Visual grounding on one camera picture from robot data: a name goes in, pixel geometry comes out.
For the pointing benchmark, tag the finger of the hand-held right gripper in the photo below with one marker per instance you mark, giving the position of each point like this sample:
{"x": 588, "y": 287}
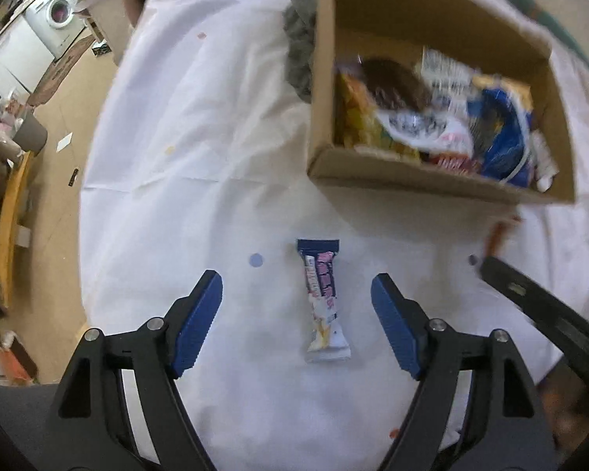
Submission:
{"x": 535, "y": 299}

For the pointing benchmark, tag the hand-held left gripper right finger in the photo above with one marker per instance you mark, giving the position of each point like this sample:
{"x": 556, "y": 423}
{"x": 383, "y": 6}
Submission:
{"x": 395, "y": 324}

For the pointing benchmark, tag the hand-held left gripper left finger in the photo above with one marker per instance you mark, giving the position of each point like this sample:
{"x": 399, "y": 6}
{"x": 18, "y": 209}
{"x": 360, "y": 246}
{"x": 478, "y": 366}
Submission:
{"x": 199, "y": 324}

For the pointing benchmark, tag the blue white snack bar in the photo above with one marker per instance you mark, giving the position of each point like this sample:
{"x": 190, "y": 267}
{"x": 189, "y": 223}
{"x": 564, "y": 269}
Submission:
{"x": 324, "y": 294}

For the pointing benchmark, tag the cardboard box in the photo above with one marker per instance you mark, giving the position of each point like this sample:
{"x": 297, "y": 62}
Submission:
{"x": 422, "y": 176}

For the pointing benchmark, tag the blue white snack packet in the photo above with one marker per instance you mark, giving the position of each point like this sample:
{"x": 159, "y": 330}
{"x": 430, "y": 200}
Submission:
{"x": 500, "y": 142}

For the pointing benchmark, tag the white red-edged snack bag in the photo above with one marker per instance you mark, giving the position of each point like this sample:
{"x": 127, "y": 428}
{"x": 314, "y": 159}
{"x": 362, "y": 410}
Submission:
{"x": 422, "y": 130}

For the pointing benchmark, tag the small white snack packet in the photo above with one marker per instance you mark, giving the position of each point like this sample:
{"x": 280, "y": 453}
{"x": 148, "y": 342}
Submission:
{"x": 545, "y": 162}

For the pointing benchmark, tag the white printed bedsheet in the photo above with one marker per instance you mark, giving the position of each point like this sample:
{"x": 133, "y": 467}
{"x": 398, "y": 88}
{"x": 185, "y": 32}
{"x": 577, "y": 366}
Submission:
{"x": 201, "y": 157}

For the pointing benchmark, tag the orange object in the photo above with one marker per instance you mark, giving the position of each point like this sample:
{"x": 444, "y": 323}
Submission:
{"x": 17, "y": 363}

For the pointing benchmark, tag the small black floor object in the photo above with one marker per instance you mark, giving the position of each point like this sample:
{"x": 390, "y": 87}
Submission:
{"x": 73, "y": 177}

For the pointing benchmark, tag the yellow snack packet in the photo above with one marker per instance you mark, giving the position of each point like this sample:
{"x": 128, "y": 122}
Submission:
{"x": 358, "y": 122}

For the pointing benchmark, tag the yellow wooden chair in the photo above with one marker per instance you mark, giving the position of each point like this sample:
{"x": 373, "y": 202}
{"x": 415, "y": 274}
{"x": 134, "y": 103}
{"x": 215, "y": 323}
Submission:
{"x": 12, "y": 216}

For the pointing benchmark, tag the white paper sheet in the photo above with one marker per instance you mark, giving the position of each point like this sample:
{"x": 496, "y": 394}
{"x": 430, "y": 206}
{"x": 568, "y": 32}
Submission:
{"x": 64, "y": 142}

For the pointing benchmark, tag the white printed snack packet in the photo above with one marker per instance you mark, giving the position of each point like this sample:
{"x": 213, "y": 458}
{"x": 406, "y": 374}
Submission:
{"x": 446, "y": 78}

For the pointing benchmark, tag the brown snack packet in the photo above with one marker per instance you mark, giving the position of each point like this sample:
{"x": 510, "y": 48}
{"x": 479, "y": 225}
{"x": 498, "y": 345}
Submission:
{"x": 397, "y": 83}

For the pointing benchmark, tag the grey bin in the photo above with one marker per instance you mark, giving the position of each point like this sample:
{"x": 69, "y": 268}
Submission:
{"x": 29, "y": 132}

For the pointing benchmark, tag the grey cloth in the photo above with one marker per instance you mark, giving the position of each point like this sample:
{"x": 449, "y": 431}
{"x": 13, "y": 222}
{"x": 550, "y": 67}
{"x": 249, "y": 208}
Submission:
{"x": 299, "y": 49}

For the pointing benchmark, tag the white cabinet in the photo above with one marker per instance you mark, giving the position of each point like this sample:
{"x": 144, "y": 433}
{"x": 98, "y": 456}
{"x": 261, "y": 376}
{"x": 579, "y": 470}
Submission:
{"x": 14, "y": 59}

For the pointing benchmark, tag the white washing machine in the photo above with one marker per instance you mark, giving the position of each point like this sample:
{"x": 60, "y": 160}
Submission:
{"x": 54, "y": 14}

